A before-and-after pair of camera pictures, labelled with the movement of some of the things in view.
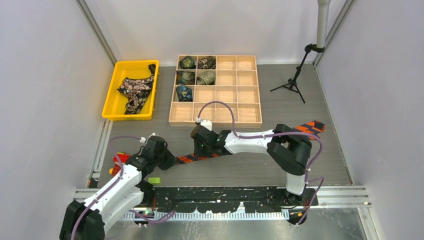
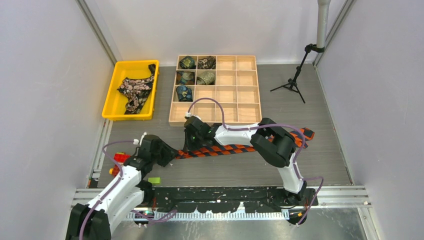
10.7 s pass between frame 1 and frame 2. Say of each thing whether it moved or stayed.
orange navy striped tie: moved
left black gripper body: stayed
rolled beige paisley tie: stayed
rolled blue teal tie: stayed
